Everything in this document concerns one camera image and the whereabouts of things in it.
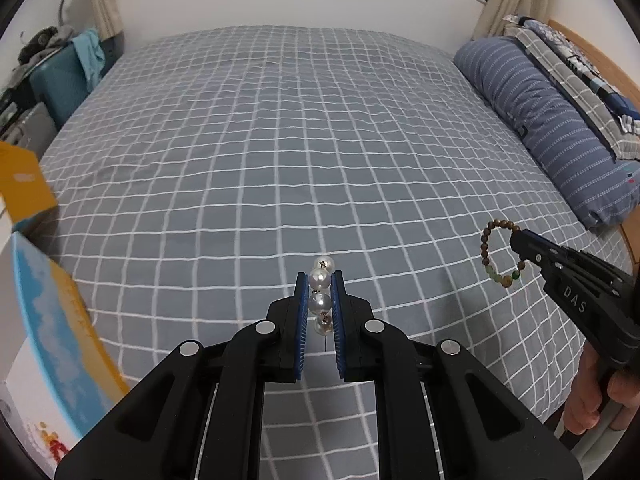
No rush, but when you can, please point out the wooden headboard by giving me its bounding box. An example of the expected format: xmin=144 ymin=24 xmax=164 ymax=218
xmin=547 ymin=19 xmax=640 ymax=261

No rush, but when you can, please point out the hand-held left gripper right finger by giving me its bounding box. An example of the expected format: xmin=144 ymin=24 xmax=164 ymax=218
xmin=330 ymin=270 xmax=586 ymax=480

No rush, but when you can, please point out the white pearl string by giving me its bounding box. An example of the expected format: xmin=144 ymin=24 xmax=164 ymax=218
xmin=309 ymin=255 xmax=336 ymax=337

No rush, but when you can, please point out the blue and yellow box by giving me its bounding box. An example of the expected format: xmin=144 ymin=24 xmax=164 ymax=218
xmin=0 ymin=140 xmax=132 ymax=480

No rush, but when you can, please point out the brown bead bracelet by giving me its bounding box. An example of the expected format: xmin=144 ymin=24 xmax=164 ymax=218
xmin=481 ymin=217 xmax=527 ymax=290

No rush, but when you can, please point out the blue striped pillow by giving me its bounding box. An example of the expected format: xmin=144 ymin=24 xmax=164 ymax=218
xmin=452 ymin=36 xmax=640 ymax=228

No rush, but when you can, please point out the teal cloth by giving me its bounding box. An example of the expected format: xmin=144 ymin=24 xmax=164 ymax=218
xmin=70 ymin=29 xmax=107 ymax=93

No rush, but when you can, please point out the teal hard suitcase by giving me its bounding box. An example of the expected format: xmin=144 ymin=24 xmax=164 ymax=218
xmin=27 ymin=42 xmax=108 ymax=131

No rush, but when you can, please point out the stack of black cases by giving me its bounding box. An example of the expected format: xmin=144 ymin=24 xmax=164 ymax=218
xmin=0 ymin=87 xmax=23 ymax=131

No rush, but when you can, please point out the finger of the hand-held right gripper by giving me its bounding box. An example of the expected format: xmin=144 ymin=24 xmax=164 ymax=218
xmin=509 ymin=229 xmax=626 ymax=291

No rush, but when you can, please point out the grey hard suitcase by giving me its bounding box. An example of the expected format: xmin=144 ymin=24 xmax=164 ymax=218
xmin=0 ymin=102 xmax=58 ymax=158

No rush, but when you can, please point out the dark clothes pile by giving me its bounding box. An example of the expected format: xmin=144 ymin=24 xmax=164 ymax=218
xmin=10 ymin=25 xmax=76 ymax=86

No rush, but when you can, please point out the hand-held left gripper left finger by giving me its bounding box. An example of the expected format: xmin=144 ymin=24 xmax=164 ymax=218
xmin=54 ymin=271 xmax=308 ymax=480

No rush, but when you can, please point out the grey checked bed sheet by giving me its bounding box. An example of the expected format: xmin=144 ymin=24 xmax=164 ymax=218
xmin=37 ymin=24 xmax=631 ymax=480

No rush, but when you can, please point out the grey checked patchwork quilt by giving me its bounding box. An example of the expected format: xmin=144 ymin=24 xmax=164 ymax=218
xmin=502 ymin=14 xmax=640 ymax=161

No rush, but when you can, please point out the person's right hand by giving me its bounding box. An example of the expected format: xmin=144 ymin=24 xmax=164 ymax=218
xmin=564 ymin=345 xmax=640 ymax=431

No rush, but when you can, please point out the white metal frame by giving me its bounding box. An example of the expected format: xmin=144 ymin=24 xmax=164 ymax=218
xmin=552 ymin=400 xmax=631 ymax=466

